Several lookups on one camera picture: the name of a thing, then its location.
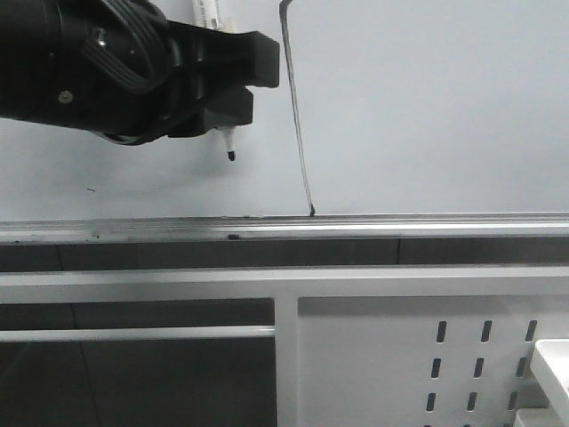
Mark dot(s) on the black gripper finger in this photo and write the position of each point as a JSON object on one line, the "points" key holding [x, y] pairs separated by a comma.
{"points": [[250, 58], [205, 101]]}

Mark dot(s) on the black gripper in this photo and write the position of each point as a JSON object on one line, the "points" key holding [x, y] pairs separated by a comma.
{"points": [[98, 66]]}

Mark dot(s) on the white black-tip marker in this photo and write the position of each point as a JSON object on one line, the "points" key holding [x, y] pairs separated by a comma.
{"points": [[207, 14]]}

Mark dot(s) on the white whiteboard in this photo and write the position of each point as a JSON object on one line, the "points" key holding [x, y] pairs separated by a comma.
{"points": [[406, 117]]}

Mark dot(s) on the white pegboard stand frame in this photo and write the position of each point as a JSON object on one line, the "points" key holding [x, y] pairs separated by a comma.
{"points": [[447, 346]]}

